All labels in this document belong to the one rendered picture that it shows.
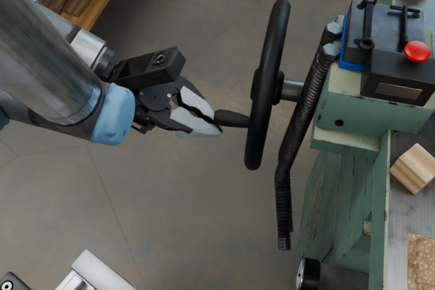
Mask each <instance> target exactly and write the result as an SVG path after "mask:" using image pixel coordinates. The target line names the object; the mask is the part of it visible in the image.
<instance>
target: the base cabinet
mask: <svg viewBox="0 0 435 290"><path fill-rule="evenodd" d="M354 164H355V157H352V156H349V155H343V154H339V153H332V152H328V151H322V150H320V151H319V153H318V156H317V159H316V161H315V163H314V166H313V168H312V171H311V173H310V175H309V178H308V180H307V183H306V188H305V193H304V202H303V208H302V217H301V222H300V232H299V237H298V247H297V252H296V261H295V270H294V276H293V285H292V290H295V284H296V274H297V270H298V264H299V261H300V258H301V257H302V256H304V257H307V258H312V259H316V260H319V262H320V263H325V264H328V265H333V266H337V267H342V268H345V269H351V270H354V271H360V272H363V273H368V274H369V271H370V255H366V254H361V253H357V252H352V251H349V249H348V242H349V233H350V216H351V200H352V190H353V174H354Z"/></svg>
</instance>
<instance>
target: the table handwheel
mask: <svg viewBox="0 0 435 290"><path fill-rule="evenodd" d="M290 10H291V4H290V2H289V1H288V0H277V1H276V2H275V3H274V5H273V8H272V10H271V15H270V18H269V23H268V26H267V32H266V35H265V41H264V44H263V50H262V56H261V60H260V66H259V67H258V68H257V69H256V70H255V72H254V77H253V81H252V87H251V99H252V107H251V115H250V119H249V126H248V131H247V140H246V145H245V155H244V164H245V166H246V168H247V169H249V170H257V169H258V168H259V167H260V165H261V162H262V156H263V150H264V146H265V140H266V136H267V130H268V126H269V120H270V116H271V109H272V106H275V105H277V104H279V103H280V100H287V101H291V102H298V103H299V102H300V101H301V93H302V88H303V86H304V82H301V81H296V80H290V79H285V78H284V76H285V74H284V73H283V72H282V71H279V69H280V62H281V59H282V52H283V48H284V41H285V35H286V31H287V25H288V21H289V15H290Z"/></svg>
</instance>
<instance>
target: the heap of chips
mask: <svg viewBox="0 0 435 290"><path fill-rule="evenodd" d="M408 290H435V238H431V237H428V236H422V235H419V234H413V233H409V232H408Z"/></svg>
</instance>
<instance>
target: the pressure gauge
mask: <svg viewBox="0 0 435 290"><path fill-rule="evenodd" d="M299 273H300V276H298V274H299ZM319 280H320V262H319V260H316V259H312V258H307V257H304V256H302V257H301V258H300V261H299V264H298V270H297V274H296V284H295V290H317V289H318V284H319Z"/></svg>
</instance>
